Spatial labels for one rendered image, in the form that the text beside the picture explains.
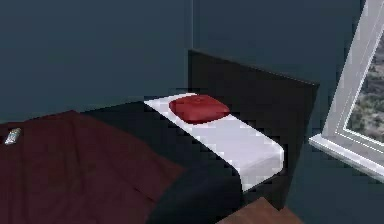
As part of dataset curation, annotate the red pillow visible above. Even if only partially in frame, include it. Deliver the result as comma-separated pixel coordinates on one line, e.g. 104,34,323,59
168,94,231,125

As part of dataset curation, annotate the black bed with white mattress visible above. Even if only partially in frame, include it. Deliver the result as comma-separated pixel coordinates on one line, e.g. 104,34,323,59
0,48,321,224

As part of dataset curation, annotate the dark red blanket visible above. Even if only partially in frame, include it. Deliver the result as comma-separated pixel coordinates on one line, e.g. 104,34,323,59
0,109,188,224

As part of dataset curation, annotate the white framed window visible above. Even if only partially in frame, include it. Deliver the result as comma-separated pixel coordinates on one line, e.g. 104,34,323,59
308,0,384,184

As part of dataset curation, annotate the grey remote control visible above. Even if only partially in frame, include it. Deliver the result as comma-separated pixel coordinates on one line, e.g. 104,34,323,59
4,127,22,146

